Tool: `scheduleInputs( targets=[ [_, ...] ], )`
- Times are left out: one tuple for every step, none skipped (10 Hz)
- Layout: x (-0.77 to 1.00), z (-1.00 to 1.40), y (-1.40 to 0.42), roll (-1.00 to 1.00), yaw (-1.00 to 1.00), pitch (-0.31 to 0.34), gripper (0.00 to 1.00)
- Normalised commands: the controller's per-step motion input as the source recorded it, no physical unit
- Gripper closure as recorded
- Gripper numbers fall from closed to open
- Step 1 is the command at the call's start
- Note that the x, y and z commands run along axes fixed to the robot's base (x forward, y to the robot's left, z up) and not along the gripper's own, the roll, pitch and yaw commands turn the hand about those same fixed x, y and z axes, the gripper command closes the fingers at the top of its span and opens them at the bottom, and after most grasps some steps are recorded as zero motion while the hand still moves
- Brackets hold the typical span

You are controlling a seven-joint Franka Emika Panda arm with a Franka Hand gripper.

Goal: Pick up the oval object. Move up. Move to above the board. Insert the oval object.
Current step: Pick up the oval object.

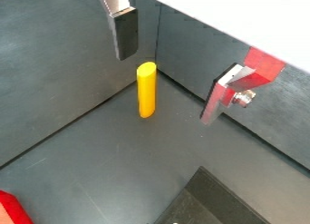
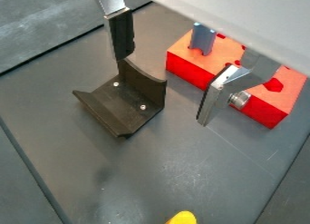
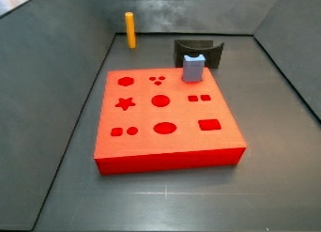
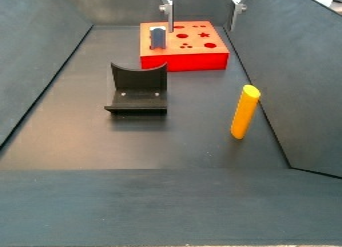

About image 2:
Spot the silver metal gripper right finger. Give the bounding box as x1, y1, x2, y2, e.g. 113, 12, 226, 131
196, 49, 280, 126

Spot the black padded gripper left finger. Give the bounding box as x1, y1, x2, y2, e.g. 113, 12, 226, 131
96, 0, 136, 61

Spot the red shape sorting board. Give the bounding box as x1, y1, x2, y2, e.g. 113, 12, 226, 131
165, 31, 306, 129

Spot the yellow object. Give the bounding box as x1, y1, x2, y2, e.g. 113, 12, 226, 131
164, 210, 198, 224

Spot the grey-blue block peg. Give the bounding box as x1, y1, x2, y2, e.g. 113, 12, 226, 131
188, 23, 216, 56

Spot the black curved holder stand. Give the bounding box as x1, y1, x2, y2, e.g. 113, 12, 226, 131
72, 59, 167, 137

